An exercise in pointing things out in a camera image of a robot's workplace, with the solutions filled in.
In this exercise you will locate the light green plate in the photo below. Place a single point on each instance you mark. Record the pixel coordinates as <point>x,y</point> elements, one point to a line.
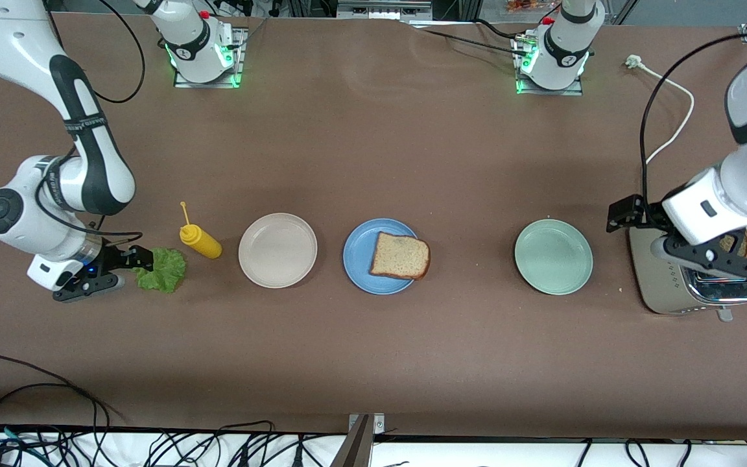
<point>554,257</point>

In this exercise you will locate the grey metal box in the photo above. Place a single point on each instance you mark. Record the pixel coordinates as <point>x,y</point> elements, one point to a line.
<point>383,10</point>

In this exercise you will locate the blue plate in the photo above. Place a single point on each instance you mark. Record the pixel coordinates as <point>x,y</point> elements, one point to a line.
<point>357,256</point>

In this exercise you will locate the green lettuce leaf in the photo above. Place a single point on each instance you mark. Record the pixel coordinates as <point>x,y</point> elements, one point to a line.
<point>166,272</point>

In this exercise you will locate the yellow squeeze bottle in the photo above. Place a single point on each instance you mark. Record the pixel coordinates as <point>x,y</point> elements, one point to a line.
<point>201,243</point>

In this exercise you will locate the beige plate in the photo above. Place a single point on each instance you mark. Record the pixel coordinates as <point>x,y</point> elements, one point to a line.
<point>277,250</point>

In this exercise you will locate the orange packet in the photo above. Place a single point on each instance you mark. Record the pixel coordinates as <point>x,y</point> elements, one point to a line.
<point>526,5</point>

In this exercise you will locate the grey metal post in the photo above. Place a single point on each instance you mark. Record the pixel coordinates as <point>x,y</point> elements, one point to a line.
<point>354,447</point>

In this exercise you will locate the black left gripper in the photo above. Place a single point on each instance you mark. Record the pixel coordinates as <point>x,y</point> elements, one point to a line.
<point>640,213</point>

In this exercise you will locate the beige chrome toaster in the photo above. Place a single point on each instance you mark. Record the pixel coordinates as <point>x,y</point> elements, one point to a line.
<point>655,279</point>

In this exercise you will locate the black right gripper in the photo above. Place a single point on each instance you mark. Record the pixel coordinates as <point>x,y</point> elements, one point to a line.
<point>116,257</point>

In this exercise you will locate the silver metal bracket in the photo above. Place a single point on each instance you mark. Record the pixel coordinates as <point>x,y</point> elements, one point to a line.
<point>377,421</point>

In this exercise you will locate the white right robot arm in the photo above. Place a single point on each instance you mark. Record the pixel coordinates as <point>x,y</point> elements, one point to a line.
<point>17,45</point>

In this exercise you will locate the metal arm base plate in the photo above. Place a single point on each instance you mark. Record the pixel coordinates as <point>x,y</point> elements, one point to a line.
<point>238,65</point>
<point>548,92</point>

